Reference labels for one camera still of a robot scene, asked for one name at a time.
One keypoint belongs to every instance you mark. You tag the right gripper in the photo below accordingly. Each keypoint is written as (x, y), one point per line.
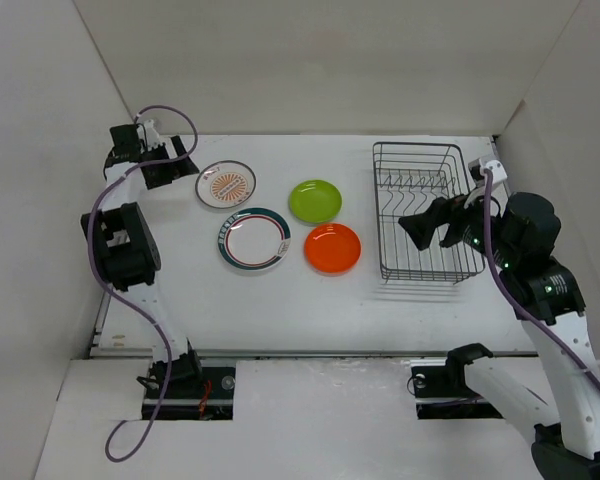
(420, 226)

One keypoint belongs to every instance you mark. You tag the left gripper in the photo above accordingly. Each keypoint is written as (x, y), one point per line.
(174, 170)

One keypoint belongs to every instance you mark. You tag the orange sunburst pattern plate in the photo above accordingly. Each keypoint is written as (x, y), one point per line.
(225, 184)

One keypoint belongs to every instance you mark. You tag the teal rimmed white plate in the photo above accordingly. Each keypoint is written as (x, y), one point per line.
(254, 239)

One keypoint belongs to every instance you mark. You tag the green plate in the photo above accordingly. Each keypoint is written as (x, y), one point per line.
(315, 201)

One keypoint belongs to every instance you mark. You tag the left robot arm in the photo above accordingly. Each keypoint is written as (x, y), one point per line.
(123, 253)

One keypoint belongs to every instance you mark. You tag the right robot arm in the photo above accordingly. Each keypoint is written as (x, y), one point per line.
(564, 438)

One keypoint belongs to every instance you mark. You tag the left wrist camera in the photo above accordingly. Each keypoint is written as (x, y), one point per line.
(148, 135)

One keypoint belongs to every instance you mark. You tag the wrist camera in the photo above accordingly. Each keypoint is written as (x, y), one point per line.
(489, 163)
(148, 135)

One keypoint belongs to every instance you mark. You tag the grey wire dish rack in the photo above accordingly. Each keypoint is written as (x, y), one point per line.
(415, 185)

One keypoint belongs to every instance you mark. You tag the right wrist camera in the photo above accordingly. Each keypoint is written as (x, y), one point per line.
(489, 163)

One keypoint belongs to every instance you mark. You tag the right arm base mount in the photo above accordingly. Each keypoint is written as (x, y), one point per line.
(438, 398)

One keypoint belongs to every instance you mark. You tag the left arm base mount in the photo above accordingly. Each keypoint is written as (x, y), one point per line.
(212, 399)

